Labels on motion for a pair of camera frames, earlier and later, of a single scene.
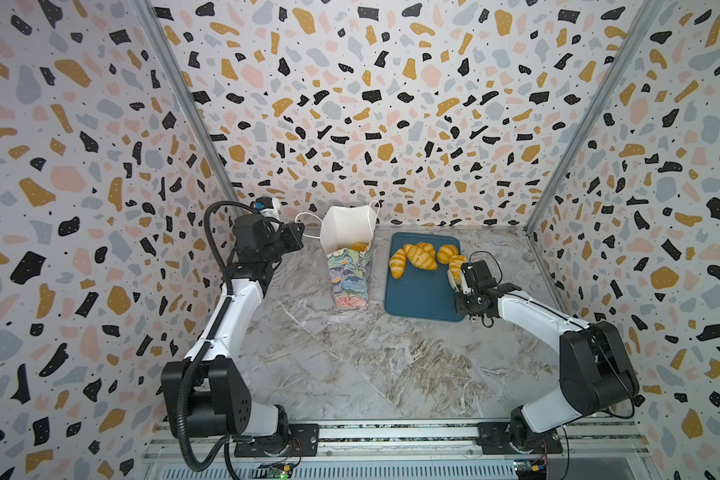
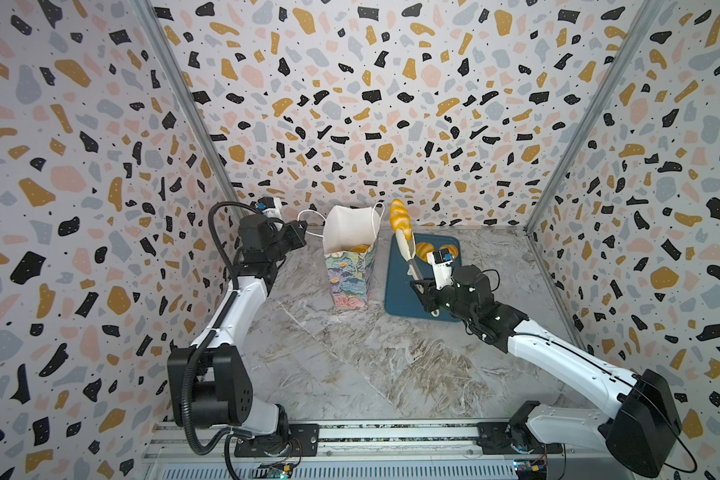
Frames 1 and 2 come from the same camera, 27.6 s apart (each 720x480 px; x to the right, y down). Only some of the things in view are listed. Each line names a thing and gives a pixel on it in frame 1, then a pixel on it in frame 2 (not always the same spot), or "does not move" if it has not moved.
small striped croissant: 397,263 → 400,218
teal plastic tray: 419,295 does not move
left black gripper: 292,235 does not move
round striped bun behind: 425,250 does not move
